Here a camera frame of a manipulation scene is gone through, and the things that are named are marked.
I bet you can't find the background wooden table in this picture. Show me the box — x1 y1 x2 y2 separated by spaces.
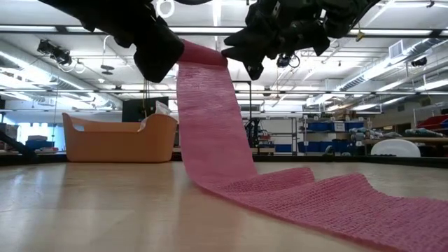
250 146 277 155

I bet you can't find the blue crate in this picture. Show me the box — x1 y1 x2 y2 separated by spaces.
24 134 59 153

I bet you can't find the red plastic storage bin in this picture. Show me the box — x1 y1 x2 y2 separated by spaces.
416 114 448 130

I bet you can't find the metal shelf rack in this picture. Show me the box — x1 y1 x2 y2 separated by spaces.
292 117 368 155

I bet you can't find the grey cloth bundle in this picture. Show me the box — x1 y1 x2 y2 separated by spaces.
405 127 446 138
349 127 403 139

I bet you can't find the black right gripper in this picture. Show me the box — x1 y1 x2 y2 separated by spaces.
220 0 331 81

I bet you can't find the clear plastic bag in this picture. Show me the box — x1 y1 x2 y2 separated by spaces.
139 100 172 132

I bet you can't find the white plastic trash bin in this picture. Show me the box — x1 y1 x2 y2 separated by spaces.
370 139 421 158

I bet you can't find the black square panel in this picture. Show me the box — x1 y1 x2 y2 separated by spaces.
122 97 169 123

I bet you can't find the wooden workbench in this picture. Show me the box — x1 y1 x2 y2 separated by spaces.
363 136 448 146

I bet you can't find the white air vent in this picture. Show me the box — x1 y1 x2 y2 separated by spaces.
388 40 404 60

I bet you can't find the black ceiling camera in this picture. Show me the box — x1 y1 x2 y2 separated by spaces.
36 38 74 67
276 52 301 69

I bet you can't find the orange plastic bin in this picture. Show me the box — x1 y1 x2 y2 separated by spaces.
62 112 179 164

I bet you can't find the white hanging ring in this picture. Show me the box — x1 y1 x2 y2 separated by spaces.
156 0 175 19

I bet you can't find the black aluminium table frame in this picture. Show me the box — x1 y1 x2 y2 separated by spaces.
0 131 448 169

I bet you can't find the dark hanging cable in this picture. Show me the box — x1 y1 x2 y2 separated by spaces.
142 82 152 118

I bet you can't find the pink elastic bandage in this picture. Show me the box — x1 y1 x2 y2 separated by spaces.
176 38 448 252

